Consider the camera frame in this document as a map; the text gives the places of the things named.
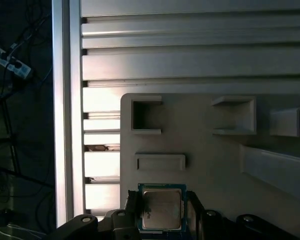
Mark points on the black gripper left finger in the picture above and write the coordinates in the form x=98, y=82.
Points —
x=133, y=207

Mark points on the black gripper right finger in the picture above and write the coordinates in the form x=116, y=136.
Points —
x=196, y=217

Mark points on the silver topped CPU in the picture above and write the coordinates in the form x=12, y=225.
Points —
x=162, y=210

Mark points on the grey parts rack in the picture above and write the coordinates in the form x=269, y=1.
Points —
x=202, y=162

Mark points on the white power strip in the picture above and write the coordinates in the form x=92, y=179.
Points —
x=17, y=67

